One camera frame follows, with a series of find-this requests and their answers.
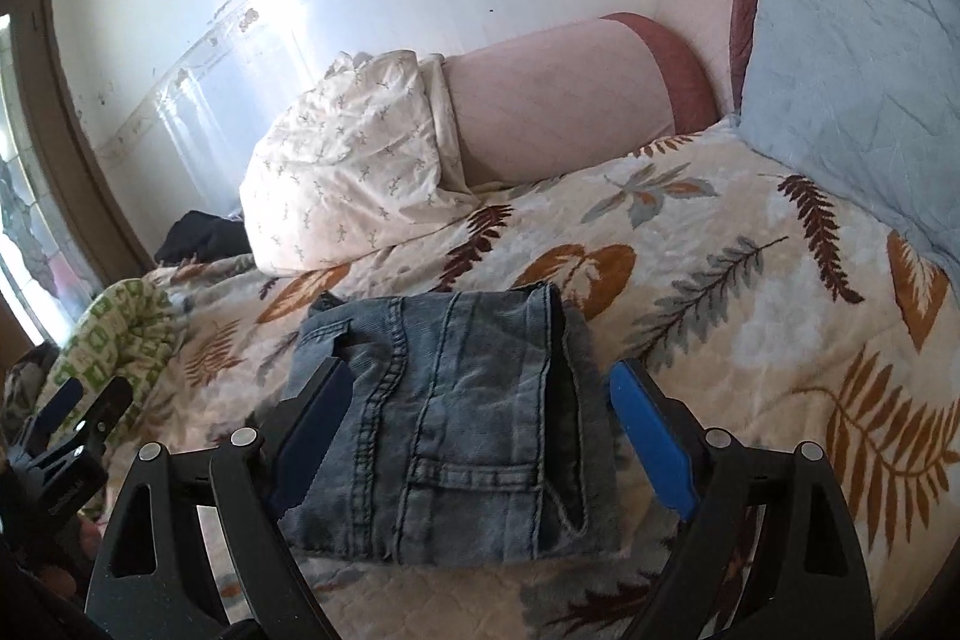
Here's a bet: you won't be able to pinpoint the leaf-print bed blanket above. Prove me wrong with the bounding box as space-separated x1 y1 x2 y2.
75 115 960 640

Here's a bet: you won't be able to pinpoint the pink bolster cushion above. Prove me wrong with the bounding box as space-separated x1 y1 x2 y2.
442 12 717 191

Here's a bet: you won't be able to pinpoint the white patterned pillow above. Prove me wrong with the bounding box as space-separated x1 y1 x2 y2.
240 50 481 275

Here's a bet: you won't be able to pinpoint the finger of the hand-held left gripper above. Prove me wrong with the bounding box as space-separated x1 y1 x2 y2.
31 377 85 442
69 376 134 455

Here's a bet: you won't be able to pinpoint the black cloth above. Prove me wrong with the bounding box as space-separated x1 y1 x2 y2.
154 210 252 264

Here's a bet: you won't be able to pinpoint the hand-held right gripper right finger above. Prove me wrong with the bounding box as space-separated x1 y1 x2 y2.
609 359 875 640

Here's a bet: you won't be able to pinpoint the green patterned blanket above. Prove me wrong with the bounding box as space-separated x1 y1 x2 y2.
56 278 188 461

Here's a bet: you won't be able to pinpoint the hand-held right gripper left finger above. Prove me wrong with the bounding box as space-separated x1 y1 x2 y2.
88 355 353 640

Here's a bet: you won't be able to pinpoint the light blue pillow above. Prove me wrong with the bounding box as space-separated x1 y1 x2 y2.
739 0 960 281

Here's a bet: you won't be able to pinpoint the dark patterned cloth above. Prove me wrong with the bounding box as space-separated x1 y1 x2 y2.
0 340 61 431

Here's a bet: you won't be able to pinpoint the grey-blue denim pants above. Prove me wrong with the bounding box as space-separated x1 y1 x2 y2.
279 282 622 566

